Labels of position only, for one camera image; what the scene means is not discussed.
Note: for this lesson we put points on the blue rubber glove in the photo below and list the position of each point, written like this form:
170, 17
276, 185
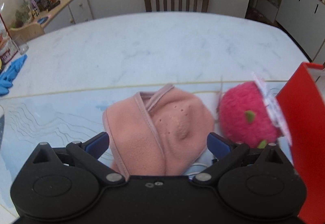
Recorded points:
10, 74

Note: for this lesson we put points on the red white cardboard box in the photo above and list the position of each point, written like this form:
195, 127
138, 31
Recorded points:
302, 103

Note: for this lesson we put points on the red printed package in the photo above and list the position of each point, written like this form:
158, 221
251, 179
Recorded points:
7, 47

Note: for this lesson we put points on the white wooden sideboard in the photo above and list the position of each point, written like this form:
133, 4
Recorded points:
67, 13

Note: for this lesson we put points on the clear glass jar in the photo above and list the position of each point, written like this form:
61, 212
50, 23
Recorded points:
21, 44

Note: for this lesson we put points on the pink plush toy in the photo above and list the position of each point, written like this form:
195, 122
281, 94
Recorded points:
243, 116

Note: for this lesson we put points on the white cabinet row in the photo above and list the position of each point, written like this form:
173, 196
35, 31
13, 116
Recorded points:
304, 21

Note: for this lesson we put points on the pink fleece hat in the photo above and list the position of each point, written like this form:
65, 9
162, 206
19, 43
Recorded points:
159, 133

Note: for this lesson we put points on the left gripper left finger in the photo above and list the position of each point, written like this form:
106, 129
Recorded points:
85, 155

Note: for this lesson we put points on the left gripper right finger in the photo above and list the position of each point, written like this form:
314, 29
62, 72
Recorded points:
228, 155

